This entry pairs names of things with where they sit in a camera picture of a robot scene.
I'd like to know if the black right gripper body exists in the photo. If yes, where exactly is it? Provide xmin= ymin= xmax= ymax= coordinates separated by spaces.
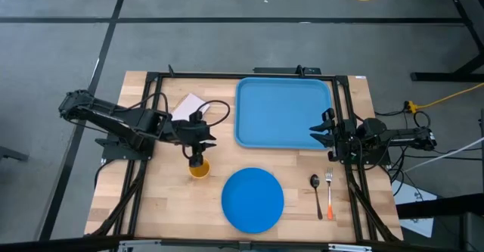
xmin=327 ymin=118 xmax=359 ymax=163

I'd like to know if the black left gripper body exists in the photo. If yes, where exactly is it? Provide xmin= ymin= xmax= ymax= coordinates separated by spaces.
xmin=172 ymin=119 xmax=217 ymax=149

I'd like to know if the yellow plastic cup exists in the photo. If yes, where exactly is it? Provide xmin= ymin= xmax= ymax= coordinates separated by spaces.
xmin=188 ymin=157 xmax=212 ymax=180

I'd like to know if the round blue plate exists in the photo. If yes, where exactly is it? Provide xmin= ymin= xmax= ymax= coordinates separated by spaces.
xmin=221 ymin=167 xmax=285 ymax=235

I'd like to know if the metal fork orange handle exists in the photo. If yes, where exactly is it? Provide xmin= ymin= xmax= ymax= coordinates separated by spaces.
xmin=324 ymin=167 xmax=334 ymax=221

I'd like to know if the dark metal spoon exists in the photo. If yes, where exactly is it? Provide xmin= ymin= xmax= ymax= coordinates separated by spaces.
xmin=309 ymin=173 xmax=324 ymax=221

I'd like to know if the light blue rectangular tray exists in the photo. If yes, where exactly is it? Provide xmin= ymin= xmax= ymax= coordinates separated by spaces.
xmin=234 ymin=76 xmax=334 ymax=150

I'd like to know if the white paper sheet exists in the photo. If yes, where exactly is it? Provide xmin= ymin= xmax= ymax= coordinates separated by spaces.
xmin=170 ymin=92 xmax=211 ymax=123

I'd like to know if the white sheet on floor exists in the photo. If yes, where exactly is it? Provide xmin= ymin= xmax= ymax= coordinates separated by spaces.
xmin=391 ymin=179 xmax=438 ymax=238

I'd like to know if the black metal stand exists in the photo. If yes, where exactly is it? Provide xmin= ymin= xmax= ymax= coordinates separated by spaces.
xmin=380 ymin=0 xmax=484 ymax=82

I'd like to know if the black crossbar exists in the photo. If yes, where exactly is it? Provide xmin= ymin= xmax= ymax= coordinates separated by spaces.
xmin=395 ymin=193 xmax=484 ymax=219

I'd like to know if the black bottom beam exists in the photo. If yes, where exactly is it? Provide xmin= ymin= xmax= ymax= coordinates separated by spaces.
xmin=0 ymin=235 xmax=484 ymax=252

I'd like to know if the grey furniture foot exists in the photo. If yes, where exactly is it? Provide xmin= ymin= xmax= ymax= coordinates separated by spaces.
xmin=0 ymin=145 xmax=29 ymax=163

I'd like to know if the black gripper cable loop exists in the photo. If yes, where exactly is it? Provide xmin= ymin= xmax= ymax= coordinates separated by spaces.
xmin=196 ymin=99 xmax=231 ymax=128

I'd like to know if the black cable bundle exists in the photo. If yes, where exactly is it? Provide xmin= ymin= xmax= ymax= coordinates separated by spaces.
xmin=374 ymin=107 xmax=433 ymax=197

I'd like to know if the black aluminium table frame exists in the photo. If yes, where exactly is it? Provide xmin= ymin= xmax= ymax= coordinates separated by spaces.
xmin=90 ymin=64 xmax=404 ymax=245

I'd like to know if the yellow extension cable with plug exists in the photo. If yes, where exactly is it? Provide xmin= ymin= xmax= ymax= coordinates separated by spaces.
xmin=406 ymin=82 xmax=484 ymax=114

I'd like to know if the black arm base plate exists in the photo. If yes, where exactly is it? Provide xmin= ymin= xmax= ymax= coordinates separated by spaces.
xmin=94 ymin=130 xmax=154 ymax=160

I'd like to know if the white cable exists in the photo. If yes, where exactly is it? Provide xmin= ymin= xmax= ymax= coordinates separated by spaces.
xmin=402 ymin=136 xmax=484 ymax=173

